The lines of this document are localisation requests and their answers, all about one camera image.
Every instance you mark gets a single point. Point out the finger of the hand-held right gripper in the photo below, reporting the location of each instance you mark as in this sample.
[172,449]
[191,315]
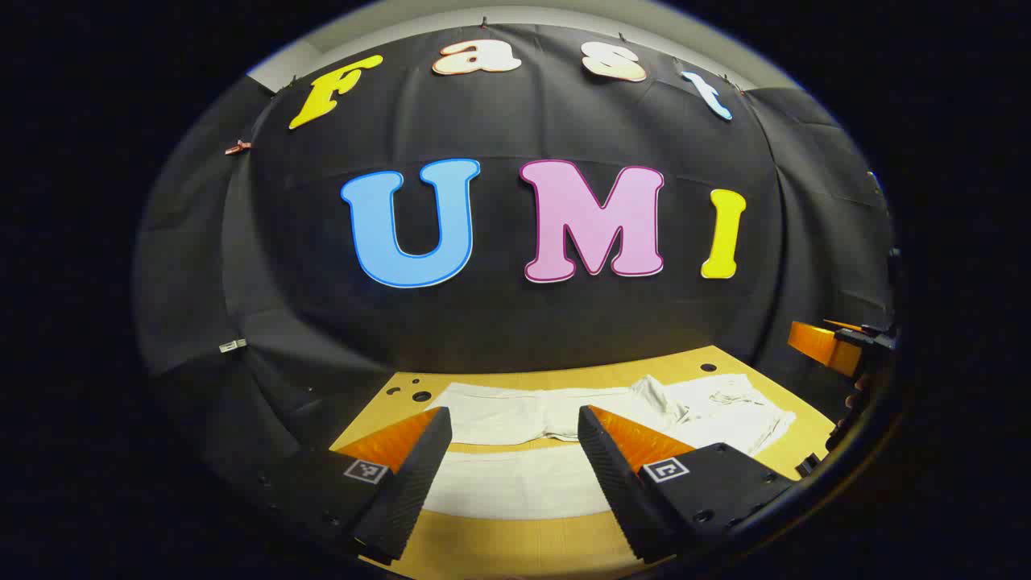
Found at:
[821,346]

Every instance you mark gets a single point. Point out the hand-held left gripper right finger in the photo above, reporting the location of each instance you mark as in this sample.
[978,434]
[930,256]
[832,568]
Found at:
[612,475]

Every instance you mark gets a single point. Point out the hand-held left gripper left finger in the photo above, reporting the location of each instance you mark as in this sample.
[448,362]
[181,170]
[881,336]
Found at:
[419,475]

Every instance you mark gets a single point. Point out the white jeans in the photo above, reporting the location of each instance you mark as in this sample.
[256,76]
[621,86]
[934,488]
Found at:
[499,415]

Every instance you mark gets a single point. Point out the black backdrop cloth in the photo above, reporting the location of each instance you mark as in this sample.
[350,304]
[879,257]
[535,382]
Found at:
[499,322]

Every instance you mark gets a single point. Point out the white clip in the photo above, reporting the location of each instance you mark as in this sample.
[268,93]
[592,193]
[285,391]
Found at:
[232,345]

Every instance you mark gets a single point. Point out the red clip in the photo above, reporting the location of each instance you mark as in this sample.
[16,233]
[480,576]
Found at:
[238,147]

